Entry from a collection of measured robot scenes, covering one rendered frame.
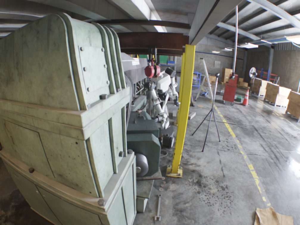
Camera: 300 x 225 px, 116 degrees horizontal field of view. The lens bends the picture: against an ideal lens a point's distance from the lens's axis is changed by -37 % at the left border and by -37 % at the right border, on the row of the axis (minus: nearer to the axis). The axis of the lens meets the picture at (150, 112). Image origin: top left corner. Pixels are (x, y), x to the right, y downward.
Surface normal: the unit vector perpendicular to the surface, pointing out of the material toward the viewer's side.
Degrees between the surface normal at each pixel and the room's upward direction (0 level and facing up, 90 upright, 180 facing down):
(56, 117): 90
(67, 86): 90
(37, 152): 90
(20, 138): 90
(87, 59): 80
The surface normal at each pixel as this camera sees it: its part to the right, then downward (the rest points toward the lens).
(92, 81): 0.97, -0.05
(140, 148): 0.14, 0.36
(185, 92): -0.20, 0.34
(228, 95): -0.52, 0.29
